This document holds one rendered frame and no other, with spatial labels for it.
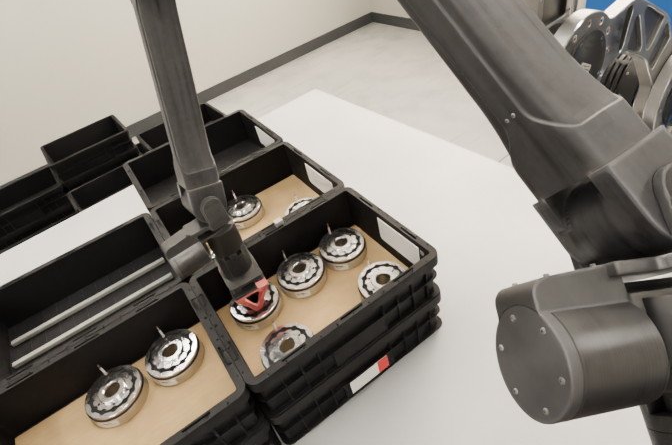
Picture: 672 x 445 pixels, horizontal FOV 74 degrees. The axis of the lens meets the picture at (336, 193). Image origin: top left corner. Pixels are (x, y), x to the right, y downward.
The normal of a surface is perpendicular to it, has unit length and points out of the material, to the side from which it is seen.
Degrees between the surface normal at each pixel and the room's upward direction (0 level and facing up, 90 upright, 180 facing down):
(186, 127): 78
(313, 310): 0
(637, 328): 25
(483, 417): 0
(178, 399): 0
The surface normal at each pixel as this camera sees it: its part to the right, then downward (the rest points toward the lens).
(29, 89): 0.61, 0.40
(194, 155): 0.50, 0.11
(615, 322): 0.13, -0.78
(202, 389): -0.19, -0.77
